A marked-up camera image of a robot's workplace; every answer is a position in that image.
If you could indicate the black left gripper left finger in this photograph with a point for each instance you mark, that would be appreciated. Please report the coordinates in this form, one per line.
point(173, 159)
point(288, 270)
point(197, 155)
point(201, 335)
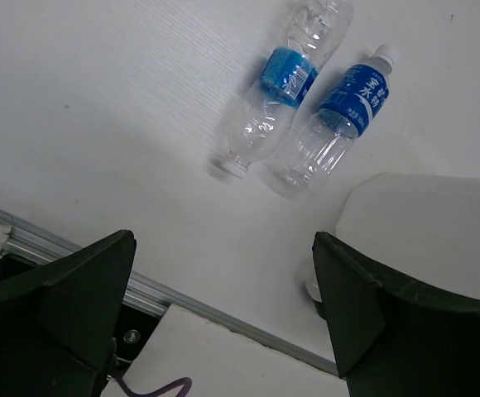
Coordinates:
point(57, 321)

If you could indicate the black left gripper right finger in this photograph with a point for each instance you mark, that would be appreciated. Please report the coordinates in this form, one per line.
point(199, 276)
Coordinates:
point(392, 334)

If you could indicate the clear bottle dark blue label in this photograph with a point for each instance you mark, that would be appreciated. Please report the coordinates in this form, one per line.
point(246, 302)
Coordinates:
point(307, 156)

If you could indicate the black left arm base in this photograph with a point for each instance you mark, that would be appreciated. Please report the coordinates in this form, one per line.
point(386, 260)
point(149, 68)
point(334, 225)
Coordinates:
point(133, 328)

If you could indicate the white octagonal bin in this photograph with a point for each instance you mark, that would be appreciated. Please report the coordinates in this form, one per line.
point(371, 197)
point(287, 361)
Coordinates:
point(425, 226)

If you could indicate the crushed bottle light blue label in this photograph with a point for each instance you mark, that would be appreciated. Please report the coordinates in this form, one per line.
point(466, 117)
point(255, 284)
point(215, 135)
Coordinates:
point(303, 35)

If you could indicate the aluminium table edge rail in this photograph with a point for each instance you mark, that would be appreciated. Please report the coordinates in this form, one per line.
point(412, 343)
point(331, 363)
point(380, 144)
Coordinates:
point(37, 244)

